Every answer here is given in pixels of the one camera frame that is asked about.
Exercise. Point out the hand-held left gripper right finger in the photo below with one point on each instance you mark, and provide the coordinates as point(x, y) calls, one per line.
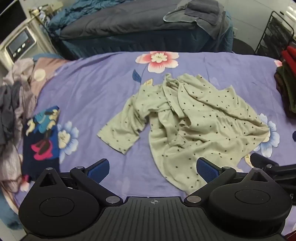
point(205, 170)

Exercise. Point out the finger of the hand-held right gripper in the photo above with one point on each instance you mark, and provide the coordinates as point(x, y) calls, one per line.
point(261, 160)

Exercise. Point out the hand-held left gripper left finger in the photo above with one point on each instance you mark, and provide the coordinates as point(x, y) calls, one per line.
point(100, 170)

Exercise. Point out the green dotted long-sleeve shirt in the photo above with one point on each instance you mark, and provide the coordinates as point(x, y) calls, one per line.
point(196, 129)

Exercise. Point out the stack of red green clothes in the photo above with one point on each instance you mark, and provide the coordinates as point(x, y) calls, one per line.
point(288, 78)

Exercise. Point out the pile of grey pink clothes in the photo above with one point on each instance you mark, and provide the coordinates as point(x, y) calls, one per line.
point(11, 111)

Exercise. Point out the navy floral cloth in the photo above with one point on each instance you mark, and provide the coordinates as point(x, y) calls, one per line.
point(42, 143)

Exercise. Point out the purple floral bed sheet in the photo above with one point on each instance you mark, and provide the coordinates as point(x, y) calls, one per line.
point(97, 92)

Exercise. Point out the pink cloth with pale circle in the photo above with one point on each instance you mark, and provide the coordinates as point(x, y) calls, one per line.
point(46, 71)

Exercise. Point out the dark grey quilted bed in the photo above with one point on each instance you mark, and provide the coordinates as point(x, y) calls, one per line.
point(129, 25)

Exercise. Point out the white appliance with display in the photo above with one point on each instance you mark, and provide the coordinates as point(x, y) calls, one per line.
point(18, 44)

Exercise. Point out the grey towel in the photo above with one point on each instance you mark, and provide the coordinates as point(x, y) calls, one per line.
point(198, 14)

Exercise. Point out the teal blue quilt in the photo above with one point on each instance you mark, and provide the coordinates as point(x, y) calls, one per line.
point(69, 14)

